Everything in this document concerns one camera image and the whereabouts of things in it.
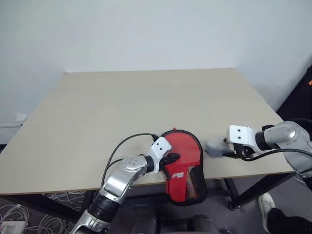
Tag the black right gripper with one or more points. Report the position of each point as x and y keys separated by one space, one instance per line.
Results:
x=242 y=150

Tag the white power strip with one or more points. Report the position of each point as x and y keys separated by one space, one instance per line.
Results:
x=12 y=227

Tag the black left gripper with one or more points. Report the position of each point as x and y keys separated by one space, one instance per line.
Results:
x=165 y=159

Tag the person's black trouser leg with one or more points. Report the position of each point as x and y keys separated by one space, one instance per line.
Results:
x=287 y=223

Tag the red black paddle case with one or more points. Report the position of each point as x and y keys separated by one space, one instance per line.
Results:
x=185 y=151

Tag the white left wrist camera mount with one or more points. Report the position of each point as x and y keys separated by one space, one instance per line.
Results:
x=159 y=147

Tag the white wall box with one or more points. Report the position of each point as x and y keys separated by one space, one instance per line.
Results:
x=20 y=117

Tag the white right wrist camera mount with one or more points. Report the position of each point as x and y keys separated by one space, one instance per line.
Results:
x=240 y=134

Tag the white grey plush toy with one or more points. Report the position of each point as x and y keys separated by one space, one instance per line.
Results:
x=215 y=146

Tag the black panel with orange tag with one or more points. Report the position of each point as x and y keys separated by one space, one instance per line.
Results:
x=298 y=97

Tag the white sneaker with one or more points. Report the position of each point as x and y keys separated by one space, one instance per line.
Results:
x=267 y=206

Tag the black metal table frame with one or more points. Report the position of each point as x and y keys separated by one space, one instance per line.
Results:
x=234 y=192

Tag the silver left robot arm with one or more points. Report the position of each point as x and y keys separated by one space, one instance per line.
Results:
x=117 y=185

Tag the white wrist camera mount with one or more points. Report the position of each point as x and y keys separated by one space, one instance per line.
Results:
x=159 y=147
x=240 y=134

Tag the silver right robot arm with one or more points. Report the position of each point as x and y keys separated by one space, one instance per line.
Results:
x=287 y=139

